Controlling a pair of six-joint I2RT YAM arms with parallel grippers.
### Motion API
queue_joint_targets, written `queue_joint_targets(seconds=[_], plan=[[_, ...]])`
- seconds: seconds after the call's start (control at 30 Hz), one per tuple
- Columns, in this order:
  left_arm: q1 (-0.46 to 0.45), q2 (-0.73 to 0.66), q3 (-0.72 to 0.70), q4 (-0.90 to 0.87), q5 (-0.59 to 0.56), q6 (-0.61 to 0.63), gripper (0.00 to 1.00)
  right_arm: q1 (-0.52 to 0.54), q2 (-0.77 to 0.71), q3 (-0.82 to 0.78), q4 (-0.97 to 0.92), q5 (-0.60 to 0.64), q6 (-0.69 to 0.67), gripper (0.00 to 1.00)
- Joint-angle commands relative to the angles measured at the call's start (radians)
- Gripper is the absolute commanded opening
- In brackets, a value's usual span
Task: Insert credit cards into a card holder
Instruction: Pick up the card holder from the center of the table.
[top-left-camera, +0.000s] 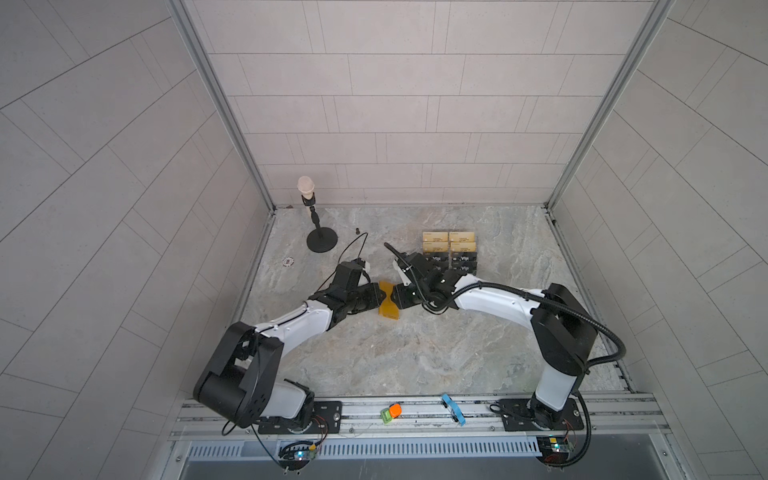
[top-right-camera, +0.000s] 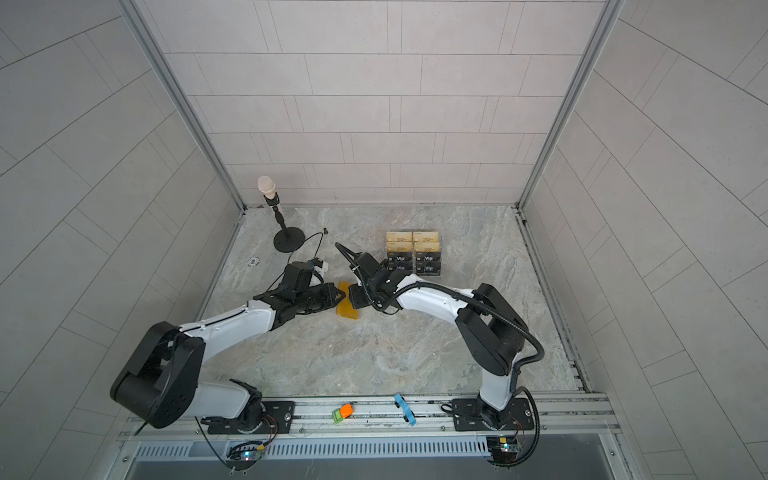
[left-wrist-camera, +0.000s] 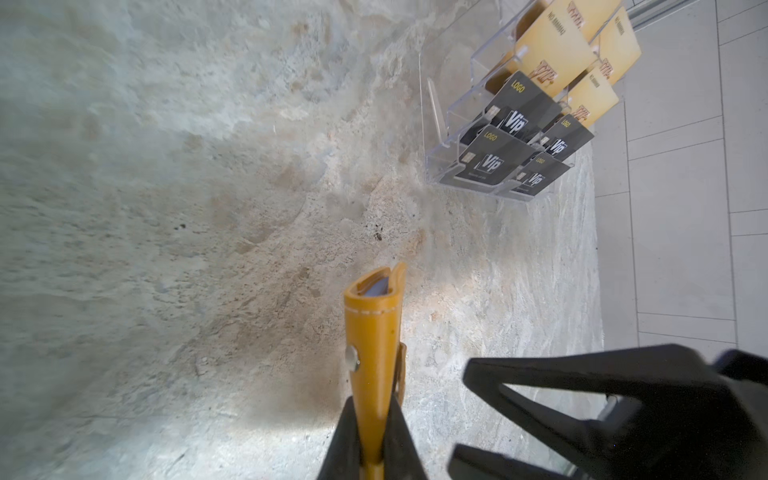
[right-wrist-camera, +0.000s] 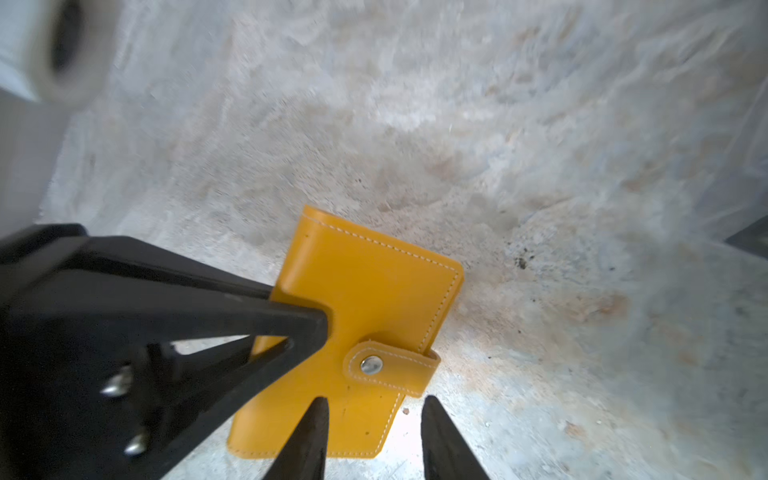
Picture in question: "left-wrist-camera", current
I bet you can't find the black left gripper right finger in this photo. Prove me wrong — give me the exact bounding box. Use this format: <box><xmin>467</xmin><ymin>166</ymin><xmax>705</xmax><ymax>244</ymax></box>
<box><xmin>382</xmin><ymin>395</ymin><xmax>428</xmax><ymax>480</ymax></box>

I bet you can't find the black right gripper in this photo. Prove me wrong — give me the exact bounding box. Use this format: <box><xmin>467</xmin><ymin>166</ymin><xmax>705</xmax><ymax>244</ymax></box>
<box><xmin>463</xmin><ymin>344</ymin><xmax>767</xmax><ymax>479</ymax></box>

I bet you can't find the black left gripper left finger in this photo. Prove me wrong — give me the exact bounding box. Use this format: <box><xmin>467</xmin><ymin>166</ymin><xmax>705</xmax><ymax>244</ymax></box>
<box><xmin>317</xmin><ymin>396</ymin><xmax>361</xmax><ymax>480</ymax></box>

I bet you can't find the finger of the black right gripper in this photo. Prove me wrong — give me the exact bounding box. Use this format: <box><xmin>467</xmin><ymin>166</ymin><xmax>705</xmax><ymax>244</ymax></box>
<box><xmin>448</xmin><ymin>444</ymin><xmax>568</xmax><ymax>480</ymax></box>

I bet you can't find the yellow leather card holder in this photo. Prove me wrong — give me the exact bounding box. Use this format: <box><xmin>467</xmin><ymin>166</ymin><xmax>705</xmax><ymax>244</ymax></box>
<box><xmin>343</xmin><ymin>262</ymin><xmax>407</xmax><ymax>479</ymax></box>

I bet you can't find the black VIP card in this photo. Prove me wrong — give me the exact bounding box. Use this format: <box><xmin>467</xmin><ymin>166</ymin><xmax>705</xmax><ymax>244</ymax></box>
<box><xmin>539</xmin><ymin>114</ymin><xmax>594</xmax><ymax>162</ymax></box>
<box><xmin>439</xmin><ymin>125</ymin><xmax>536</xmax><ymax>187</ymax></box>
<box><xmin>497</xmin><ymin>152</ymin><xmax>571</xmax><ymax>198</ymax></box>
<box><xmin>460</xmin><ymin>72</ymin><xmax>562</xmax><ymax>145</ymax></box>

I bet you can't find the gold VIP card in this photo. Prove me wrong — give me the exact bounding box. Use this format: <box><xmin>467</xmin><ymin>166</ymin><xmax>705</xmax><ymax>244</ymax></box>
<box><xmin>485</xmin><ymin>0</ymin><xmax>621</xmax><ymax>98</ymax></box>
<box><xmin>590</xmin><ymin>7</ymin><xmax>641</xmax><ymax>85</ymax></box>
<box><xmin>566</xmin><ymin>69</ymin><xmax>619</xmax><ymax>128</ymax></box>

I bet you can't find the clear acrylic card display stand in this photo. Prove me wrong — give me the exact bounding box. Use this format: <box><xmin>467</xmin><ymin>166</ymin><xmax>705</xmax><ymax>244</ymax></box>
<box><xmin>419</xmin><ymin>1</ymin><xmax>641</xmax><ymax>202</ymax></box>

